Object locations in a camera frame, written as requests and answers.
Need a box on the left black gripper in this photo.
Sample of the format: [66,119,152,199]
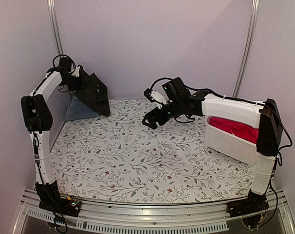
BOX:
[62,74,87,91]

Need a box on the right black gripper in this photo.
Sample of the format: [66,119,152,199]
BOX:
[142,99,184,129]

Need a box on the black striped garment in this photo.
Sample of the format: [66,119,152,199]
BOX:
[74,67,111,117]

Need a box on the light blue denim skirt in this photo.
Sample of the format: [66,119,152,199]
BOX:
[65,96,100,121]

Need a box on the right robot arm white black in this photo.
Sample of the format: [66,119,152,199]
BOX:
[142,88,283,213]

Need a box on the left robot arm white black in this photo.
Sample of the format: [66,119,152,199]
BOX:
[20,66,81,186]

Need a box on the white plastic laundry basket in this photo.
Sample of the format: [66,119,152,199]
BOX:
[204,116,260,166]

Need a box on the floral patterned table mat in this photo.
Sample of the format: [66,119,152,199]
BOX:
[51,99,254,204]

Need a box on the red garment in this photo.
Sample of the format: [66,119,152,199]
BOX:
[208,117,258,144]

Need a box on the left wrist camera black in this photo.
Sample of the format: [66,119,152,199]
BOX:
[52,54,80,77]

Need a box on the left aluminium frame post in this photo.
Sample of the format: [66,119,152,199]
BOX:
[47,0,63,55]

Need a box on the aluminium frame post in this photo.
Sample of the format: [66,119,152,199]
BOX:
[232,0,259,98]
[47,0,63,55]

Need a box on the right aluminium frame post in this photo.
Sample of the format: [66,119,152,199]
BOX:
[232,0,259,98]

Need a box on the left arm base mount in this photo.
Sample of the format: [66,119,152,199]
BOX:
[35,181,81,217]

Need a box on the aluminium front rail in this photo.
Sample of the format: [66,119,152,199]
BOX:
[12,187,295,234]

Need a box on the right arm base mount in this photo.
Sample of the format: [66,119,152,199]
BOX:
[226,191,269,229]

